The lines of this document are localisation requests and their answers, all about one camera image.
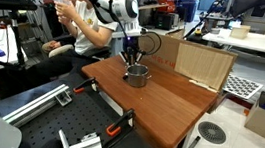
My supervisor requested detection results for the brown wooden table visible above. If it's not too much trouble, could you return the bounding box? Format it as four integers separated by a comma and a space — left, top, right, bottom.
72, 48, 223, 148

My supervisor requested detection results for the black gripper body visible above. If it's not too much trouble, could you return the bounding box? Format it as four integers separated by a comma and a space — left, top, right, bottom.
123, 35, 145, 59

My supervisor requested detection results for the round floor drain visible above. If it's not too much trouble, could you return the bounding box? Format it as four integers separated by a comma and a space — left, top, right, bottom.
195, 120, 229, 146

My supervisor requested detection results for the black perforated breadboard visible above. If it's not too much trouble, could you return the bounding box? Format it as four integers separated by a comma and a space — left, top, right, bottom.
0, 63, 173, 148

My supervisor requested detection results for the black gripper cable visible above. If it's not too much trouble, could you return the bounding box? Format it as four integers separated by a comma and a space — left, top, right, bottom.
138, 29, 163, 58

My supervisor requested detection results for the black clamp with orange grip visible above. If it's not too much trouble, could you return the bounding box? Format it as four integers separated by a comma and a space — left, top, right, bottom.
103, 105, 138, 148
72, 74, 100, 98

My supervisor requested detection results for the person in white t-shirt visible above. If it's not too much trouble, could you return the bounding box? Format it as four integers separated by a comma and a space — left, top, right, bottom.
25, 0, 122, 93

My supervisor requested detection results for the small wooden box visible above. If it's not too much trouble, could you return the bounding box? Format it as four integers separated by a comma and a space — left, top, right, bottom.
229, 23, 252, 41

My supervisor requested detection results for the cardboard panel with red print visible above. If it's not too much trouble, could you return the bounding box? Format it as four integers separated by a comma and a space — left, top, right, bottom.
133, 31, 241, 96

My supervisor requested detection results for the black camera stand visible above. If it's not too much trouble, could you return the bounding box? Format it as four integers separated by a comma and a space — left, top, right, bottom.
0, 8, 35, 73

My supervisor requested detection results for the stainless steel pot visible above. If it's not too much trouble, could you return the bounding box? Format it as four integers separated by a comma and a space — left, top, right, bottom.
122, 62, 153, 90

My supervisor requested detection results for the white work table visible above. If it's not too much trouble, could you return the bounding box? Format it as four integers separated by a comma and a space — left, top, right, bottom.
200, 25, 265, 57

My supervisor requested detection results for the white perforated panel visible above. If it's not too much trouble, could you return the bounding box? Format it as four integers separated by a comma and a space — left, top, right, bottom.
220, 72, 265, 103

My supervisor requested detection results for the aluminium profile rail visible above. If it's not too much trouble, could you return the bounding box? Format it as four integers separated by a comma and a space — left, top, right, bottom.
0, 77, 75, 134
55, 127, 107, 148

